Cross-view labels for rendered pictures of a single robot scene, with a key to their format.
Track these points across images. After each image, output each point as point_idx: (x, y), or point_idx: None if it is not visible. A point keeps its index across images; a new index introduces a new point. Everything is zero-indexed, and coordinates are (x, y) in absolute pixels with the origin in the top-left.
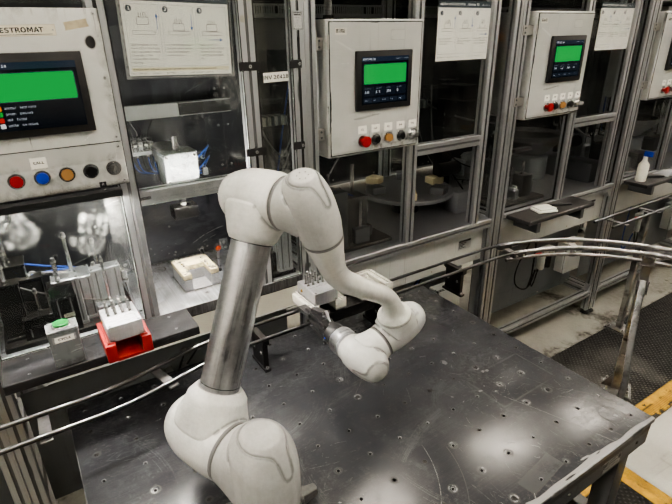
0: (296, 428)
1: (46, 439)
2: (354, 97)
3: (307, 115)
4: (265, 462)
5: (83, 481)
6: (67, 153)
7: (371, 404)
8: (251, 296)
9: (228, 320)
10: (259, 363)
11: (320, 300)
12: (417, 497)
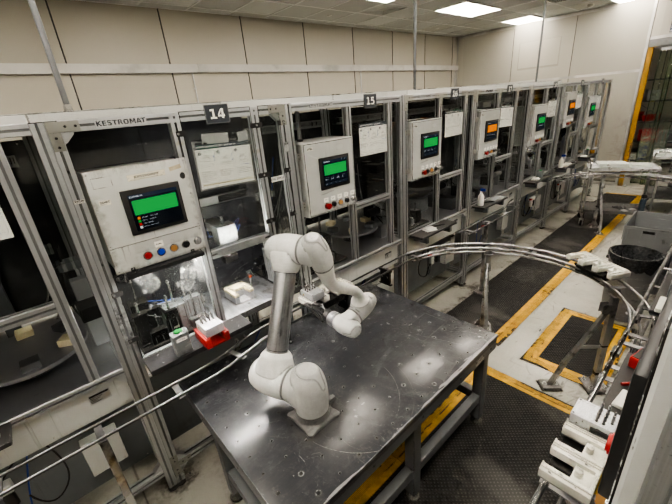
0: None
1: (182, 396)
2: (320, 183)
3: (296, 196)
4: (312, 382)
5: (204, 416)
6: (173, 236)
7: (353, 351)
8: (290, 300)
9: (279, 314)
10: None
11: (315, 298)
12: (386, 392)
